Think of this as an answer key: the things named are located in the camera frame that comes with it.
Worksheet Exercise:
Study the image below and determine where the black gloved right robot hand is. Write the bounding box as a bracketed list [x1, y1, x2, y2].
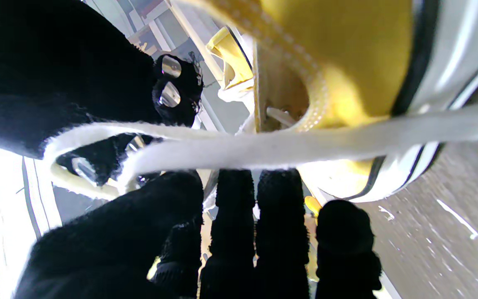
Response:
[0, 0, 204, 187]

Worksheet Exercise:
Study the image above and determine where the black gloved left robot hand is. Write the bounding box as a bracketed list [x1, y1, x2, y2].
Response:
[15, 168, 383, 299]

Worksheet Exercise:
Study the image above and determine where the small yellow lemon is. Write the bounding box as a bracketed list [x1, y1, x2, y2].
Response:
[304, 196, 323, 217]

